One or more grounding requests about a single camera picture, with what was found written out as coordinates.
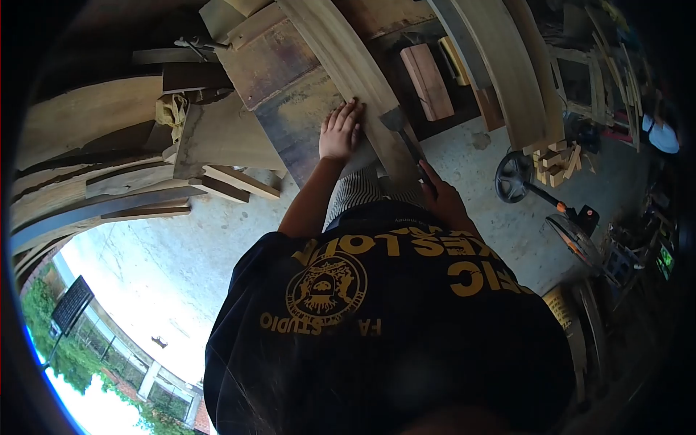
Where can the person's body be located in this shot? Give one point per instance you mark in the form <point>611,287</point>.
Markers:
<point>391,326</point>

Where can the pile of rough timber boards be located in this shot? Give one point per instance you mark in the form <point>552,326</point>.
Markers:
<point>109,163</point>

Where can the metal clamp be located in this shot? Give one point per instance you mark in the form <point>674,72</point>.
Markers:
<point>201,46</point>

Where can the wooden frames and slats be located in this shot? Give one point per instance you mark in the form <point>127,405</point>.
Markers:
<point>603,70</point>

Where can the person's right hand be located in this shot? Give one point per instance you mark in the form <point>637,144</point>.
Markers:
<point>446,198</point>

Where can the black spoked wheel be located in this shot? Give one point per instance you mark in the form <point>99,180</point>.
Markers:
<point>514,177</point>

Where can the yellow cloth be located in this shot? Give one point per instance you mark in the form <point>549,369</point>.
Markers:
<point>171,114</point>

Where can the person's legs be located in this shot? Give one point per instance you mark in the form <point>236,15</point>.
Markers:
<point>356,190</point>

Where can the pile of small wood offcuts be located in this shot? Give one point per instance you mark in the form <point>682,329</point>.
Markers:
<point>557,163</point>

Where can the long pale wooden plank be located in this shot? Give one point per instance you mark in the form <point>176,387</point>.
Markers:
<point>353,76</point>

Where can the orange and black mitre saw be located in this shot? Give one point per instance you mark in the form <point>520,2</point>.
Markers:
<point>576,228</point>

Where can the person's right fingers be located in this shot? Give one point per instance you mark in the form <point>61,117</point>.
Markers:
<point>429,173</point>

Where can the reddish wood block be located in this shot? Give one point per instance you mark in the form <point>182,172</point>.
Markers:
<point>428,81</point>

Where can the wide-blade chisel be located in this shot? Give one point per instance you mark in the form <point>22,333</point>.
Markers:
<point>405,136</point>

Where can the rusty metal workbench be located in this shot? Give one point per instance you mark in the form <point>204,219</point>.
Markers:
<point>288,92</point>

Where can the fence with white posts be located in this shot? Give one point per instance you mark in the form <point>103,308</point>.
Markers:
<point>136,375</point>

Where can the person's left little finger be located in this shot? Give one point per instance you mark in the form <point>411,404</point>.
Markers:
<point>324,120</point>

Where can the person's left middle finger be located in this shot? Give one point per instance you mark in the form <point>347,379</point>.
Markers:
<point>341,112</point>

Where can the person's left index finger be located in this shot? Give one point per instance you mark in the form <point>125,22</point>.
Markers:
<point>352,111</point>

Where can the stack of long curved planks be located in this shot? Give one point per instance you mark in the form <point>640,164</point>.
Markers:
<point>511,70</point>

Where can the person's left ring finger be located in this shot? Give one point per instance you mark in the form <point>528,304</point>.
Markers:
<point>331,115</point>

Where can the black sign board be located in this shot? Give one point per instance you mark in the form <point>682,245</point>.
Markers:
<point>72,303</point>

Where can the person's left thumb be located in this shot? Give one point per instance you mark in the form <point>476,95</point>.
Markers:
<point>358,135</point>

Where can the yellow flat bar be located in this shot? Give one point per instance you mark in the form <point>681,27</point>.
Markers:
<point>454,61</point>

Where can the person's left hand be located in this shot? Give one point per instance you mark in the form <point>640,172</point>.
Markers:
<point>338,136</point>

